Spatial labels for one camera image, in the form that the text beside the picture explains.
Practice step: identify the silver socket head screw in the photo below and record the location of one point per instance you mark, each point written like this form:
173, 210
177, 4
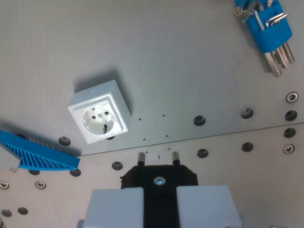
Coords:
3, 185
291, 97
40, 184
288, 148

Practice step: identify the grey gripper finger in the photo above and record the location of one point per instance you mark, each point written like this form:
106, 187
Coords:
114, 209
206, 206

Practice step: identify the large silver hex key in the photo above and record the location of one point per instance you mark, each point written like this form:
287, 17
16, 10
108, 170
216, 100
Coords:
274, 64

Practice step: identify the small bent silver hex key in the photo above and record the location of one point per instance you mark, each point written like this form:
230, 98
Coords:
275, 20

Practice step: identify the silver hex key short end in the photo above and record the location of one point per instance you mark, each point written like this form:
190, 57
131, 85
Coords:
241, 12

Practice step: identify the small bracket screw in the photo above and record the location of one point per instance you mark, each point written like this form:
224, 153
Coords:
13, 169

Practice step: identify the black two-pin power plug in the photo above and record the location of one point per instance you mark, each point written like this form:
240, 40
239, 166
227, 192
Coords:
160, 190

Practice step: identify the medium silver hex key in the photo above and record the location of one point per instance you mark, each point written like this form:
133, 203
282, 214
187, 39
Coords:
282, 58

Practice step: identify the blue hex key holder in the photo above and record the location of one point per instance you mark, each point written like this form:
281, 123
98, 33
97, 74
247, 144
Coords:
270, 33

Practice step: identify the blue ribbed plastic part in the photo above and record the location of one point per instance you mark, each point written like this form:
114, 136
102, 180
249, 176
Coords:
40, 155

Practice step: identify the white wall socket box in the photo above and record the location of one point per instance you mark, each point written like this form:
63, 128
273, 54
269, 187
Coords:
101, 114

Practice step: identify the thin silver hex key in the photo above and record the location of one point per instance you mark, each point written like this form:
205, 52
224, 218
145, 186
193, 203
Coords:
289, 53

